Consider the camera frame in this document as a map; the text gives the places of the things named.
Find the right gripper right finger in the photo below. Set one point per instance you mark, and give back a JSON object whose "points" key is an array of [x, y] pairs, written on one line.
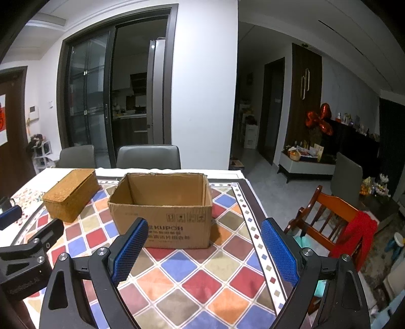
{"points": [[343, 304]]}

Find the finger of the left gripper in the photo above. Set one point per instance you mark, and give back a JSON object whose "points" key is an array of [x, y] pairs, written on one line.
{"points": [[43, 240], [10, 216]]}

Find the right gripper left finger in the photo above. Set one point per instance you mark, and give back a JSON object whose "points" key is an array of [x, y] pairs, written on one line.
{"points": [[65, 304]]}

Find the black mug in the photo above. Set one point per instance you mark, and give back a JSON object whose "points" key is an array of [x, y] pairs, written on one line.
{"points": [[6, 203]]}

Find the brown door with poster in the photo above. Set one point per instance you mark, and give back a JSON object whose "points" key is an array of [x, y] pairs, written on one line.
{"points": [[16, 164]]}

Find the woven wicker basket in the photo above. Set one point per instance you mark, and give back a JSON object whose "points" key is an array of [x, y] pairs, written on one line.
{"points": [[67, 199]]}

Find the white shoe rack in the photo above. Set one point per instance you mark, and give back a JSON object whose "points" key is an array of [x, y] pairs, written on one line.
{"points": [[39, 149]]}

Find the red wooden chair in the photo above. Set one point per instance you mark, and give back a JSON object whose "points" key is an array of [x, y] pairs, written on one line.
{"points": [[336, 225]]}

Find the grey chair left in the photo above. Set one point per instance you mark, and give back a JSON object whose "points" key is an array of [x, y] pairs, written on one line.
{"points": [[78, 157]]}

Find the grey chair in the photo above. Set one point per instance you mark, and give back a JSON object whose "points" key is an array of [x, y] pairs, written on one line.
{"points": [[149, 157], [346, 180], [78, 157]]}

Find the grey chair right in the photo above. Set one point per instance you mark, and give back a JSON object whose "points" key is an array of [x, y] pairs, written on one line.
{"points": [[346, 180]]}

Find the grey chair middle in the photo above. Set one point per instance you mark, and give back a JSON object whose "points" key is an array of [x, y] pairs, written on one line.
{"points": [[149, 157]]}

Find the brown cardboard box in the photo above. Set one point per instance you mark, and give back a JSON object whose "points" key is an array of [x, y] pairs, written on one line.
{"points": [[176, 206]]}

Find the white low cabinet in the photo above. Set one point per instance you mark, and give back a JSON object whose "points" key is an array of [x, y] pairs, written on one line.
{"points": [[297, 163]]}

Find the glass sliding door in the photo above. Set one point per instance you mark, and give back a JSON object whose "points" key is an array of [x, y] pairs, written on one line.
{"points": [[114, 83]]}

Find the red heart balloons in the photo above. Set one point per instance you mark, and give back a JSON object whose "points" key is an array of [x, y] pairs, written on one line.
{"points": [[320, 118]]}

